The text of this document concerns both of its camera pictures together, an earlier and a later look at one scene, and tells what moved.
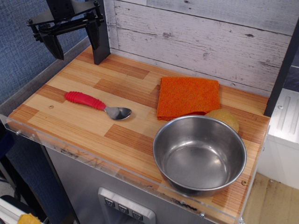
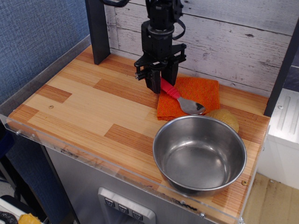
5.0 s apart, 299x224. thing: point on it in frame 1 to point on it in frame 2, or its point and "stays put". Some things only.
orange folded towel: x=179 y=97 stays put
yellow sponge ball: x=225 y=116 stays put
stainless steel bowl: x=198 y=155 stays put
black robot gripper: x=65 y=16 to x=158 y=51
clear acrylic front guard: x=134 y=178 stays put
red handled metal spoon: x=115 y=113 to x=189 y=106
